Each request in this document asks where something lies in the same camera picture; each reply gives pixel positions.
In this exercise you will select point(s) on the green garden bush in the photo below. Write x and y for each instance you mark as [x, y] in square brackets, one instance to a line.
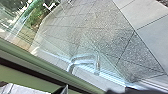
[36, 15]

